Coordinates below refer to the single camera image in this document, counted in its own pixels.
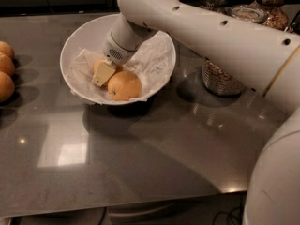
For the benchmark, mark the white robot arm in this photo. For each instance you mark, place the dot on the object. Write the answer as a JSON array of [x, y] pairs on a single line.
[[260, 57]]

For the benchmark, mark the white bowl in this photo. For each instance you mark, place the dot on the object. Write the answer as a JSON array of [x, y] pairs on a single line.
[[92, 34]]

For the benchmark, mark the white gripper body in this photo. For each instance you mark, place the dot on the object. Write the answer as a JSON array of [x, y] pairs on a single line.
[[114, 52]]

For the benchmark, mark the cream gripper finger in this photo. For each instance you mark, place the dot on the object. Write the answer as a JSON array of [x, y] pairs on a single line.
[[102, 73]]

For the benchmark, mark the white paper napkin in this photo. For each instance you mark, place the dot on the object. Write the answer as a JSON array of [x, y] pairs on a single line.
[[153, 63]]

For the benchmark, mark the orange at bowl front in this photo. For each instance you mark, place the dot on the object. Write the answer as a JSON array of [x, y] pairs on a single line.
[[124, 85]]

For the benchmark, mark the front glass cereal jar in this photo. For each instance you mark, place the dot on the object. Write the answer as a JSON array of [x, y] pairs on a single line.
[[217, 80]]

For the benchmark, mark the right rear glass jar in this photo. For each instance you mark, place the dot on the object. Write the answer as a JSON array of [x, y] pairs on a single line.
[[276, 17]]

